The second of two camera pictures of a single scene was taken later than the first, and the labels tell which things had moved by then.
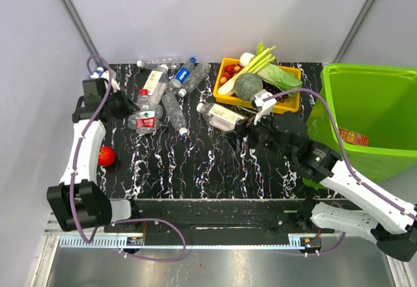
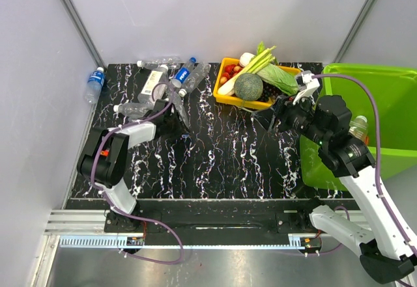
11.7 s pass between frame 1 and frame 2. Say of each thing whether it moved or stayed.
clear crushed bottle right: stayed
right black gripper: moved
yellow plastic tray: stayed
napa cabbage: stayed
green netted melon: stayed
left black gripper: moved
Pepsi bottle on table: stayed
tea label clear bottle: moved
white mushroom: stayed
